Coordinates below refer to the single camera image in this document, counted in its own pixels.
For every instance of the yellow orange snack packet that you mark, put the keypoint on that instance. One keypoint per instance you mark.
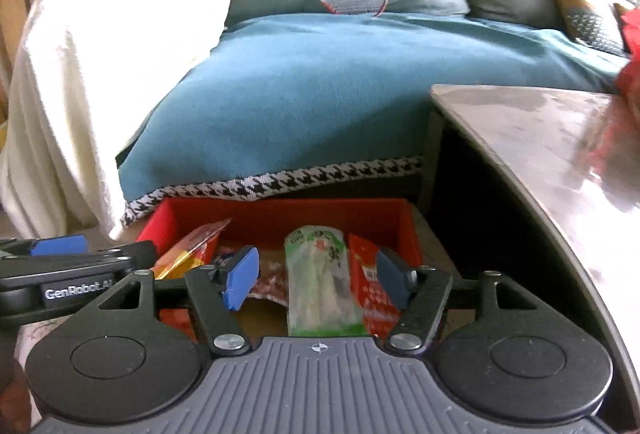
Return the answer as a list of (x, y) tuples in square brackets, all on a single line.
[(195, 244)]

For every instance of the floral mat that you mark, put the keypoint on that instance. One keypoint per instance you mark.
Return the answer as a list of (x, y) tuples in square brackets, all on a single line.
[(437, 239)]

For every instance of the red cardboard box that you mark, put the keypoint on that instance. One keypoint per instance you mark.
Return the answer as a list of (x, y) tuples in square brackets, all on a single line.
[(300, 214)]

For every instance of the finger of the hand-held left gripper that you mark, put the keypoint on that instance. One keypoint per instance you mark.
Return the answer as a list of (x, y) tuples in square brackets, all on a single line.
[(75, 266), (60, 246)]

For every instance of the dark coffee table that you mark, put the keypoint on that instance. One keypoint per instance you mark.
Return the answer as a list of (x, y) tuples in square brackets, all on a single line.
[(525, 123)]

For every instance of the red plastic bag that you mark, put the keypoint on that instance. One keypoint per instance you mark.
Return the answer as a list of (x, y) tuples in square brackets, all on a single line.
[(632, 33)]

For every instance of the blue houndstooth-trimmed blanket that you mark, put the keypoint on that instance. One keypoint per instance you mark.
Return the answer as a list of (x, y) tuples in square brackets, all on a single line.
[(325, 88)]

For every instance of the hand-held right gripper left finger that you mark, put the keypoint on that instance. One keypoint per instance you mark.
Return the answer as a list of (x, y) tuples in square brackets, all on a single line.
[(240, 276)]

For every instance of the green snack packet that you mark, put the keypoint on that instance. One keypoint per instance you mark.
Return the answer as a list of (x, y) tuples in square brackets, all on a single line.
[(320, 284)]

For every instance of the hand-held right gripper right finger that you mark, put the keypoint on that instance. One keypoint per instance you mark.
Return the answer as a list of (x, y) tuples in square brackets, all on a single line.
[(392, 276)]

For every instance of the red crown snack packet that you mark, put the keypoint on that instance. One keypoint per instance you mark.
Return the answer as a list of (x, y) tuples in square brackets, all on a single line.
[(372, 304)]

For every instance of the blue and red snack packet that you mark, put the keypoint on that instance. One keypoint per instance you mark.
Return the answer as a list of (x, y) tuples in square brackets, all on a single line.
[(272, 284)]

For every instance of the white blanket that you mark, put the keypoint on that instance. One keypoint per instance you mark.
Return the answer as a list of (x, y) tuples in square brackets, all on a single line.
[(100, 63)]

